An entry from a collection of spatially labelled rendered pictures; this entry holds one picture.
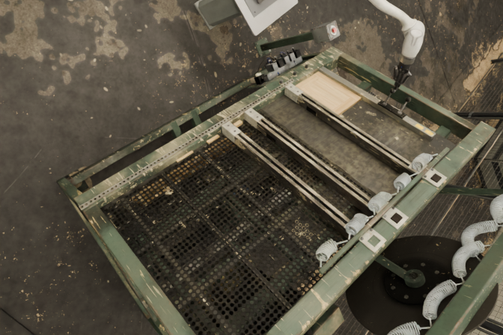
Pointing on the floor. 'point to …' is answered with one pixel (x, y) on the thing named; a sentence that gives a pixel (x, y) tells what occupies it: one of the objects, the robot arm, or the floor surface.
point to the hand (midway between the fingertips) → (397, 86)
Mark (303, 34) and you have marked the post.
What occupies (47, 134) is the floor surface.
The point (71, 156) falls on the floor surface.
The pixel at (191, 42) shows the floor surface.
